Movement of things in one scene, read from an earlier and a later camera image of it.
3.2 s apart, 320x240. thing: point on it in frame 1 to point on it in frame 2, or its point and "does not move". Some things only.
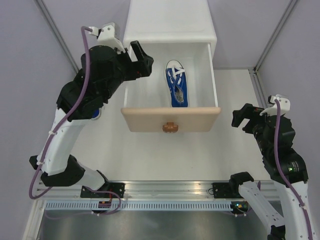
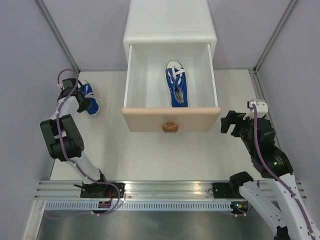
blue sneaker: [177, 80] does not move
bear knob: [170, 127] does not move
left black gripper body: [127, 70] to [84, 105]
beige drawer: [147, 108] does not move
